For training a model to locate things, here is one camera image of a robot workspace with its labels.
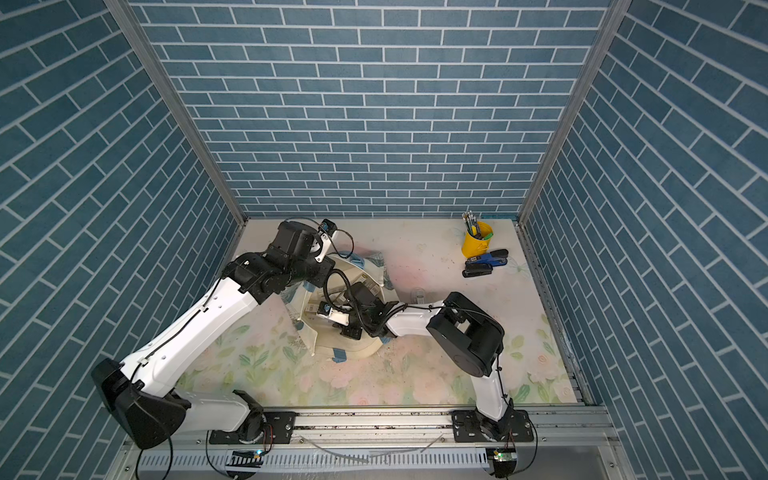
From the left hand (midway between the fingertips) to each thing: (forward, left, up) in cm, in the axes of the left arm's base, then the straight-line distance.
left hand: (337, 261), depth 76 cm
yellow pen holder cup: (+21, -43, -18) cm, 51 cm away
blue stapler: (+19, -51, -21) cm, 58 cm away
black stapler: (+14, -42, -22) cm, 50 cm away
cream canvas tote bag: (-10, +5, -22) cm, 25 cm away
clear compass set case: (+5, -23, -24) cm, 33 cm away
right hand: (-5, +2, -22) cm, 23 cm away
